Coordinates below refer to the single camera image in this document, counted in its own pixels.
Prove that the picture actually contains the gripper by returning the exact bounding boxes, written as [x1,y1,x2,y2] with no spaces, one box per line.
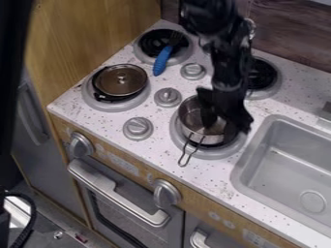
[195,51,256,136]

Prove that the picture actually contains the toy sink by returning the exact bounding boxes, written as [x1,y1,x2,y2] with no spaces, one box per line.
[228,113,331,239]

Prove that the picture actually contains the blue brush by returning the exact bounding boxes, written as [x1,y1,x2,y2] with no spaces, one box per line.
[151,29,184,78]

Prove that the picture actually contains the toy stove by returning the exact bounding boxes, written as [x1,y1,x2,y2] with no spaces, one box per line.
[79,26,283,161]

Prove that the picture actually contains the silver lid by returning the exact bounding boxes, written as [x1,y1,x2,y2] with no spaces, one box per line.
[90,63,150,103]

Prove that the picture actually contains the silver bowl with wire handle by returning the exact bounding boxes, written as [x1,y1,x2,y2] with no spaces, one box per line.
[175,95,232,168]

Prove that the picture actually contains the black cable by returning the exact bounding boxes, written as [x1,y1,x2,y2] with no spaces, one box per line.
[0,189,40,248]

